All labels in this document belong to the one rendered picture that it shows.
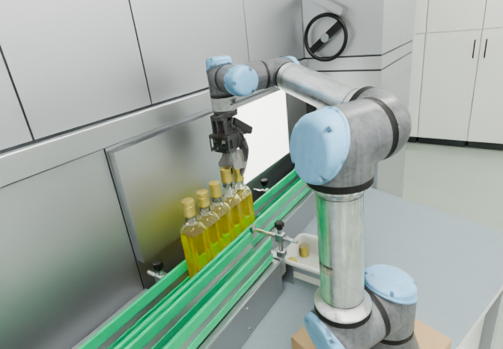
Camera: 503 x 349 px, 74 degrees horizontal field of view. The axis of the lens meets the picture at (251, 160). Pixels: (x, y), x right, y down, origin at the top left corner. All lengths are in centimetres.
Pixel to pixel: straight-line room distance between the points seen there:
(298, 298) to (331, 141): 75
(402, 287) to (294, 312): 41
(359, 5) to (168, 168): 110
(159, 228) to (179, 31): 59
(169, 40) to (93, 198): 49
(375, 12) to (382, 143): 112
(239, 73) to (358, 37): 93
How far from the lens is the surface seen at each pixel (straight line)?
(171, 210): 106
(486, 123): 451
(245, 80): 84
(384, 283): 83
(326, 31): 171
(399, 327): 87
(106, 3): 95
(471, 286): 131
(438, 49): 439
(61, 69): 87
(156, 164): 99
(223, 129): 99
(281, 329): 110
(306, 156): 55
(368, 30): 165
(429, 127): 457
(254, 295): 102
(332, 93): 73
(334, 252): 64
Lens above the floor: 157
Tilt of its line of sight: 22 degrees down
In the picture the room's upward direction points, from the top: 7 degrees counter-clockwise
